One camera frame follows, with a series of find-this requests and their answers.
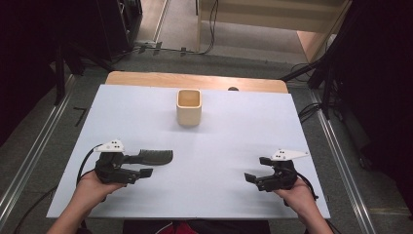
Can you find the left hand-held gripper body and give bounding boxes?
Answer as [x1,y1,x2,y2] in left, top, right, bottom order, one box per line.
[94,139,141,185]

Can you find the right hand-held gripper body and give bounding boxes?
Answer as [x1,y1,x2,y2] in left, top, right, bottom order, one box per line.
[254,148,310,192]

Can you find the dark comb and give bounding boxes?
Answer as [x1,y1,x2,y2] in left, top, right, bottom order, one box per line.
[130,148,174,167]

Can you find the beige square cup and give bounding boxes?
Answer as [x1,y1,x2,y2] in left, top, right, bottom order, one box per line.
[175,88,203,128]

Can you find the person's right hand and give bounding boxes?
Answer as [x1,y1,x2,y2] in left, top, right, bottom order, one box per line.
[273,177,319,218]

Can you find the person's left hand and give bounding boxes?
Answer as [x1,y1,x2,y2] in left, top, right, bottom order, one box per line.
[75,170,127,210]

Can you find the white board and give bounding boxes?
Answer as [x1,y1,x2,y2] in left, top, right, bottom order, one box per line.
[46,84,331,219]

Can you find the person's dark clothing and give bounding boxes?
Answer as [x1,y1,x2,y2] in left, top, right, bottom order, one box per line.
[122,219,271,234]

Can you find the black metal stand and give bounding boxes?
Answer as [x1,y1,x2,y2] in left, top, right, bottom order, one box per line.
[281,19,350,121]
[53,42,115,106]

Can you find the dark floor tape pieces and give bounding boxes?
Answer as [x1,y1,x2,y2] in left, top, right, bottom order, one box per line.
[137,40,188,57]

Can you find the black cabinet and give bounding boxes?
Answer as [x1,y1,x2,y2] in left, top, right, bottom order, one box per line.
[95,0,144,61]

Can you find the beige wooden furniture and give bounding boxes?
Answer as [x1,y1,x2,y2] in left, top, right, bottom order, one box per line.
[196,0,355,64]

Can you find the right hand-held gripper black cable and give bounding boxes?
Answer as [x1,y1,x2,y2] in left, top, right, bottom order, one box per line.
[283,171,319,208]

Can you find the aluminium floor rail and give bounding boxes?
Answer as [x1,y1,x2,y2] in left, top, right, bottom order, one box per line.
[0,73,78,225]
[309,88,378,234]
[152,0,171,44]

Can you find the black floor cable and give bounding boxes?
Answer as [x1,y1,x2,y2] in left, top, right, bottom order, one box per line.
[297,101,324,125]

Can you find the black hanging cables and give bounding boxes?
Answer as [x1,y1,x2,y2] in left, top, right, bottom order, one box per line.
[194,0,220,56]

